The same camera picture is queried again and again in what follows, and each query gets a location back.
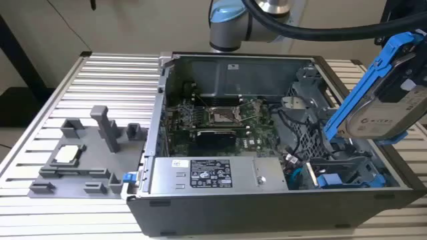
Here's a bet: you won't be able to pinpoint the hard disk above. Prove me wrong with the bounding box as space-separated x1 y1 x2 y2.
315 174 390 189
322 31 427 146

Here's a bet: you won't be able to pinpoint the black disk wire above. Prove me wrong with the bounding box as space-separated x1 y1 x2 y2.
275 108 314 151

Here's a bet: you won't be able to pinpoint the perforated metal disk bay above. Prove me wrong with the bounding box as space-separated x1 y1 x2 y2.
282 82 338 161

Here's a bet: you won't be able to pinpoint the green motherboard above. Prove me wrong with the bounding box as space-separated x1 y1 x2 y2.
164 97 284 158

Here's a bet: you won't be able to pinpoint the CPU socket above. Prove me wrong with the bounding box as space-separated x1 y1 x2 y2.
204 106 244 125

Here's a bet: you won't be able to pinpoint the black graphics card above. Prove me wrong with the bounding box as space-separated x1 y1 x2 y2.
195 128 247 151

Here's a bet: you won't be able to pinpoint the black open PC case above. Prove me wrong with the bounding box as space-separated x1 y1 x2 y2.
126 51 427 238

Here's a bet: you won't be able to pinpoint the grey power supply unit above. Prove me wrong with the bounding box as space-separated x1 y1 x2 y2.
148 156 290 195

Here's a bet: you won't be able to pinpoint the grey parts rack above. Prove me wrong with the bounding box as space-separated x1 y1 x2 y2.
28 104 150 200

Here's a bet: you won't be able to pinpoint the silver CPU chip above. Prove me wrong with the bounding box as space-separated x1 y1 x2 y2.
55 145 82 162

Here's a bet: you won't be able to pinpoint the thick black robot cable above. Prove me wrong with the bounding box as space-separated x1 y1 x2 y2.
242 0 427 43

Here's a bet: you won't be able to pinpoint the wire connectors with white labels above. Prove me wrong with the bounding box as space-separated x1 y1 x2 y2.
283 152 305 167

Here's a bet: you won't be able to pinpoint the blue data wire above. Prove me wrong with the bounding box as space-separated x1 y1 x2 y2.
288 166 303 189

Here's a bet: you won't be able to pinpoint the black desk frame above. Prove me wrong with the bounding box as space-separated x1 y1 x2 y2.
0 14 56 128

